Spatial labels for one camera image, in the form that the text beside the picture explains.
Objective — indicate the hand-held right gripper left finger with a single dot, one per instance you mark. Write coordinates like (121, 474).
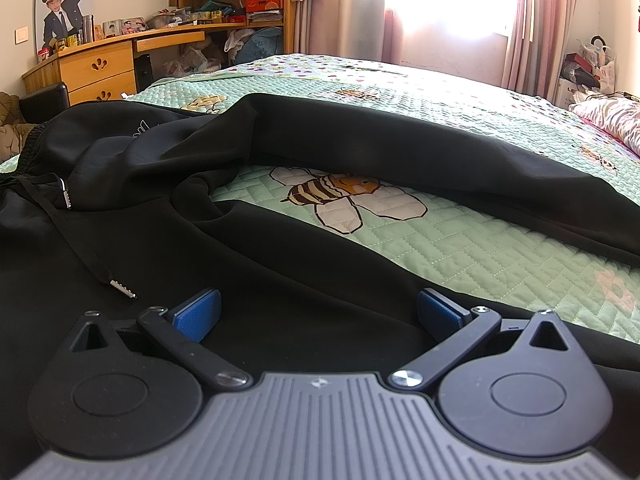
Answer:
(197, 315)

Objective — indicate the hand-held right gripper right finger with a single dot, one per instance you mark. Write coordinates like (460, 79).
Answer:
(440, 312)

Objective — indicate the black sweatpants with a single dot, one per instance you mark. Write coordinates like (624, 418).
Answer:
(300, 285)

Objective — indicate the green quilted bee bedspread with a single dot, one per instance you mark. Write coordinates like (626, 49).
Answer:
(450, 260)

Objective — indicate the floral white duvet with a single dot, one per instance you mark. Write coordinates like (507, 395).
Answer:
(615, 120)

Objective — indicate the black leather chair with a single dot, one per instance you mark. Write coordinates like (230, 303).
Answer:
(42, 102)

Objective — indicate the wooden desk with drawers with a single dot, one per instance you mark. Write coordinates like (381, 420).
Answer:
(95, 65)

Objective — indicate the teal bag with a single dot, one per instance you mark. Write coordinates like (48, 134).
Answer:
(265, 42)

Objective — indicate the white plastic bag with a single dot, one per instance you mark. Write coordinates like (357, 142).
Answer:
(597, 65)

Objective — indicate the pink curtain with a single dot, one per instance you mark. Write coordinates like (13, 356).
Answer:
(540, 25)
(350, 10)

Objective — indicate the silver thermos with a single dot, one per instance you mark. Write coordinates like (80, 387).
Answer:
(88, 27)

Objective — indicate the wooden bookshelf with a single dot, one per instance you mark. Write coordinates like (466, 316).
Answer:
(288, 20)

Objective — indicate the wall poster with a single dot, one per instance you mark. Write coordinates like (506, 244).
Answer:
(62, 15)

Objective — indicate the white wall switch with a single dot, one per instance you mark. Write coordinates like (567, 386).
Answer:
(22, 35)

